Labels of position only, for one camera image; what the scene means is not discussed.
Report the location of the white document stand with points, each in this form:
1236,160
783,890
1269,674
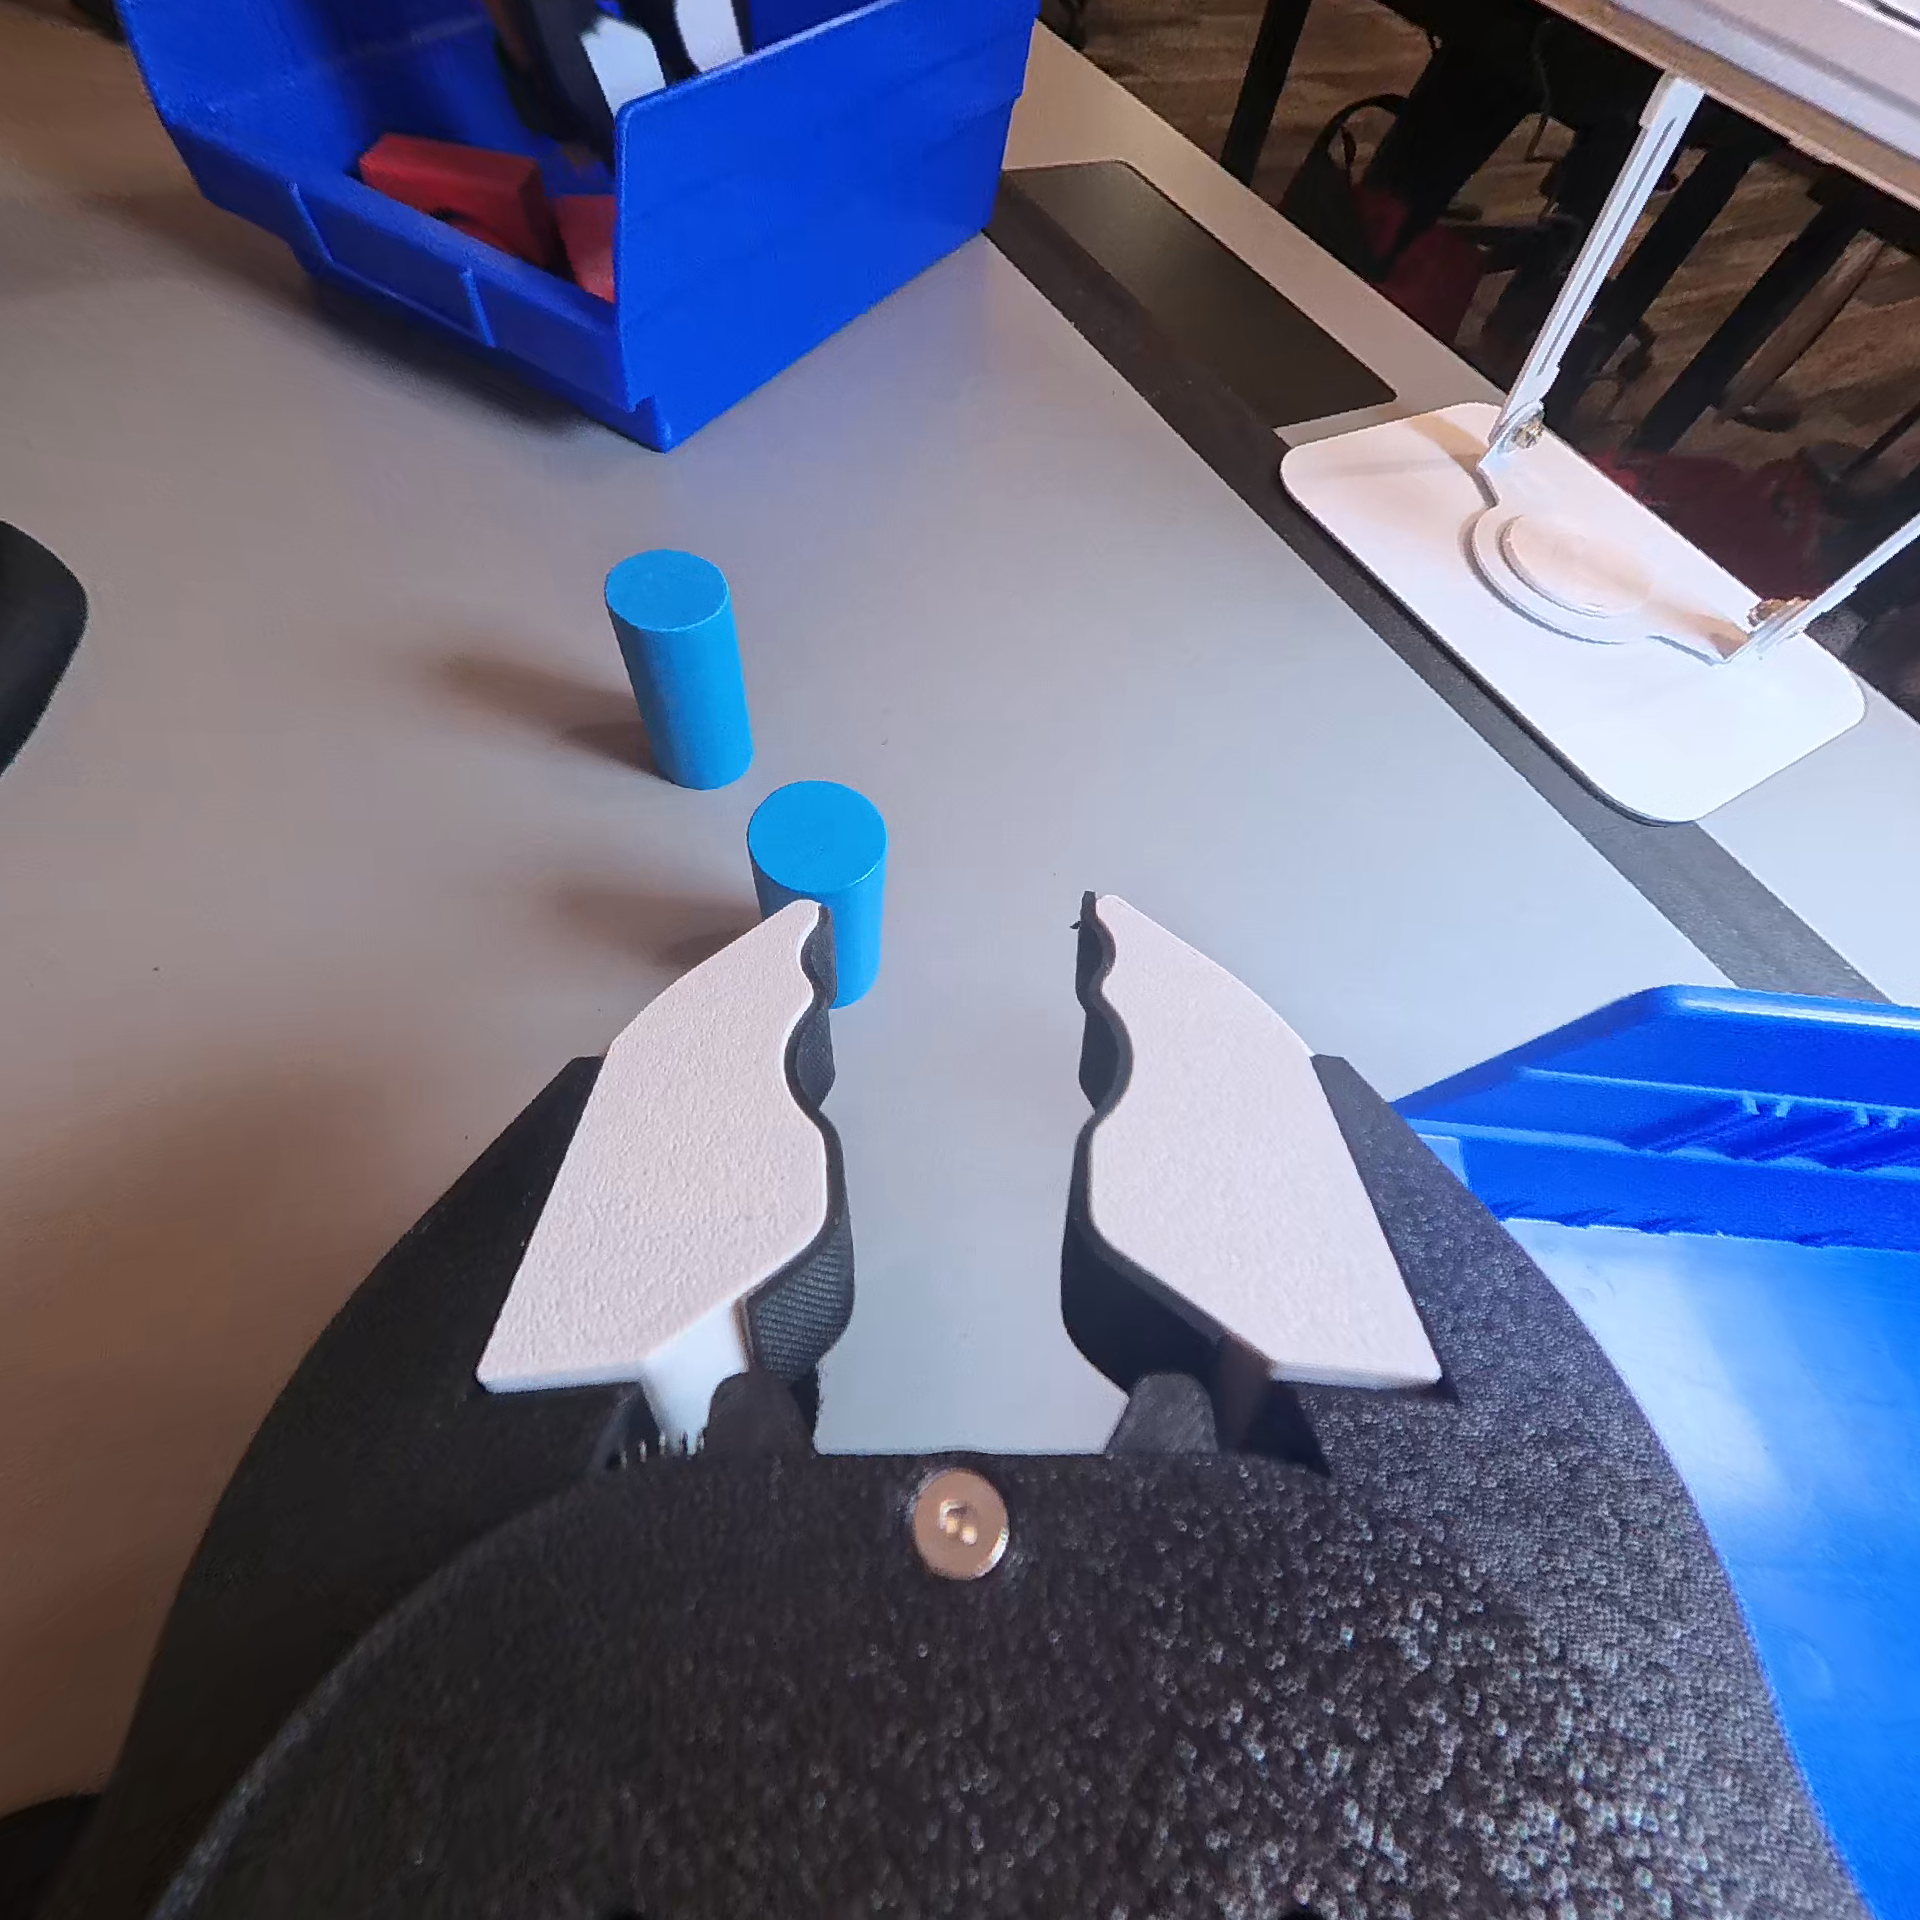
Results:
1576,674

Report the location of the red and black bag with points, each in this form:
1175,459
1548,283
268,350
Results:
1425,271

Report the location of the blue wooden cylinder block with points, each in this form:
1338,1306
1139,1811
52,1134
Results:
818,870
682,674

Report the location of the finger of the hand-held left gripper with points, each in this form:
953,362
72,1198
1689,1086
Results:
621,66
716,31

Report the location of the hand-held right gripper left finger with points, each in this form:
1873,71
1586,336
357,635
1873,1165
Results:
674,1184

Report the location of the red rectangular wooden block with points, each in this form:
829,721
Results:
588,247

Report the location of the red arch block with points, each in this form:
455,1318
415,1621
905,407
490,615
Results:
450,182

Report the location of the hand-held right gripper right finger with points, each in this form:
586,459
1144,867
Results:
1244,1184

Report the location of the blue plastic bin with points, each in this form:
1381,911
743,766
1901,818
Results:
1724,1424
809,211

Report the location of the black padded armrest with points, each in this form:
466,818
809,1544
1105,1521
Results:
29,645

